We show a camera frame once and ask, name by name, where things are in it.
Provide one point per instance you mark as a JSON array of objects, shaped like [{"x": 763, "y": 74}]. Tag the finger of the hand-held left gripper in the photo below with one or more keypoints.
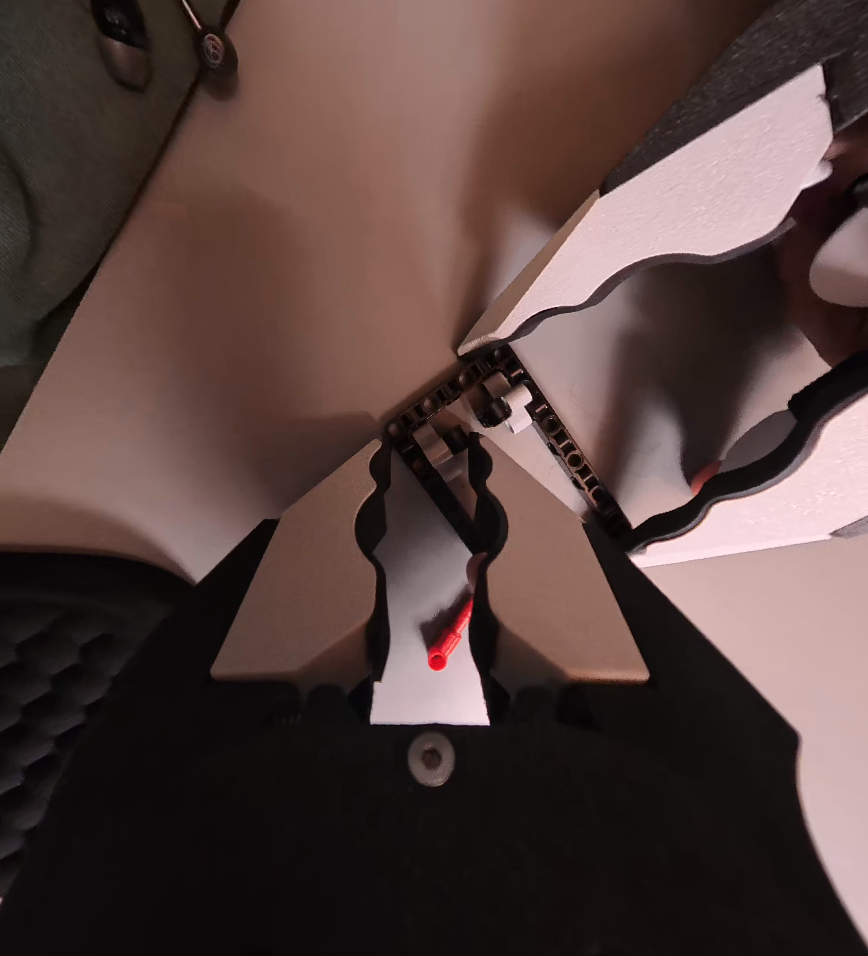
[
  {"x": 703, "y": 194},
  {"x": 852, "y": 463}
]

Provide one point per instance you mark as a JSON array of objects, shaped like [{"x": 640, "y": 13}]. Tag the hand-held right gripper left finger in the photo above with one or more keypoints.
[{"x": 307, "y": 597}]

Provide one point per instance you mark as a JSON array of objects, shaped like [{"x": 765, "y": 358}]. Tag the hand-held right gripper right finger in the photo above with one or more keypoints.
[{"x": 561, "y": 605}]

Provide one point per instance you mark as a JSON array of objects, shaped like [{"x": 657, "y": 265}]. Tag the red lego axle pin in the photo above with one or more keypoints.
[{"x": 441, "y": 650}]

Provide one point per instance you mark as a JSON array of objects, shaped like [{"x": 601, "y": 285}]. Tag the black rectangular lego frame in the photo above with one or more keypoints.
[{"x": 576, "y": 463}]

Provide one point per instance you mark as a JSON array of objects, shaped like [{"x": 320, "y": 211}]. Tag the grey lego connector assembly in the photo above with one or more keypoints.
[{"x": 434, "y": 441}]

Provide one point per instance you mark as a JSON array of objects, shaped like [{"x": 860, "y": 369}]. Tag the grey and black lego assembly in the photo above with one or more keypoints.
[{"x": 512, "y": 407}]

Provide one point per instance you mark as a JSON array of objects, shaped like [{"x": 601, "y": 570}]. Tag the person's right hand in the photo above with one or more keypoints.
[{"x": 475, "y": 567}]

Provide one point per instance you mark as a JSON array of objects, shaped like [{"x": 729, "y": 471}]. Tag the person's left hand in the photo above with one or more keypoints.
[{"x": 830, "y": 328}]

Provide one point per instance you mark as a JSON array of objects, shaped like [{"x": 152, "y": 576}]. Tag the green sweatshirt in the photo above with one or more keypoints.
[{"x": 15, "y": 187}]

